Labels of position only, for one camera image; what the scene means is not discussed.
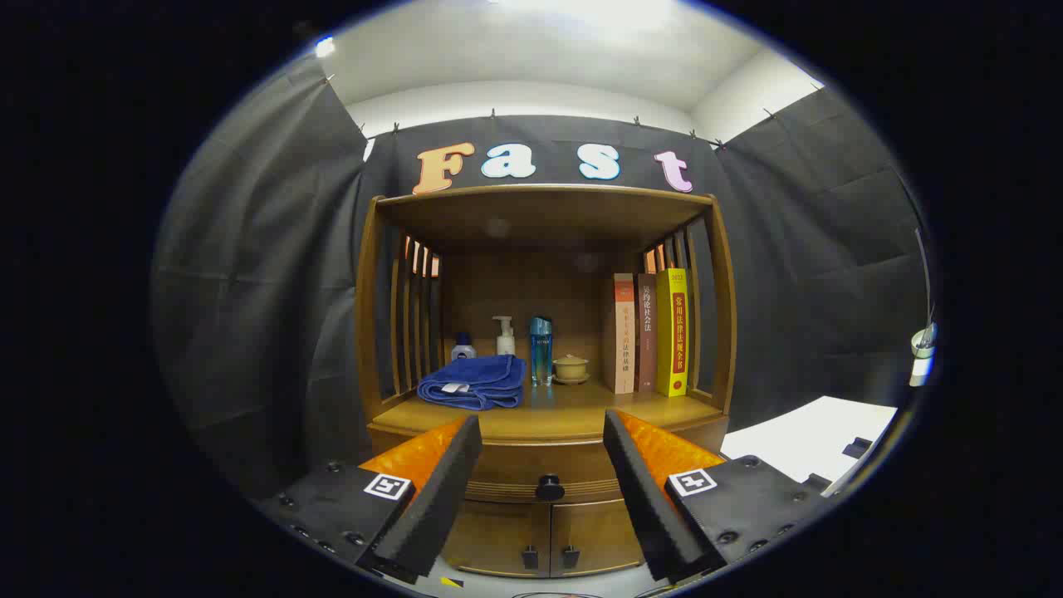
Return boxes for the yellow book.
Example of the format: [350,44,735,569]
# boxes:
[656,267,690,398]

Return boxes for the white cylindrical device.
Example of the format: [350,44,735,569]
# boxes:
[909,322,939,388]

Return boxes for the wooden cabinet door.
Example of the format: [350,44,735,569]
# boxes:
[550,498,647,577]
[440,498,551,579]

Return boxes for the wooden cabinet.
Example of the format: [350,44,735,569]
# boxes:
[355,184,738,579]

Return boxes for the white side cabinet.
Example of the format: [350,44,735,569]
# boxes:
[721,396,899,491]

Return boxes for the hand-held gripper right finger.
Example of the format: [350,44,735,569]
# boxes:
[602,409,831,584]

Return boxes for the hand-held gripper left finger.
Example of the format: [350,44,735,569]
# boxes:
[253,414,484,586]

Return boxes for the blue folded towel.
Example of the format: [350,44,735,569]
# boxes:
[417,355,527,411]

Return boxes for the wooden drawer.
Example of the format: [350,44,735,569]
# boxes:
[370,415,730,504]

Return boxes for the wooden countertop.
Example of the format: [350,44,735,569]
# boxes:
[374,378,723,441]

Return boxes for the orange and cream book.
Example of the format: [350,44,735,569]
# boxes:
[613,273,639,395]

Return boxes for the blue glass bottle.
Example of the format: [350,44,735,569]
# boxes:
[530,316,555,387]

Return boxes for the brown book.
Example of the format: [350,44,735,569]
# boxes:
[636,273,659,393]

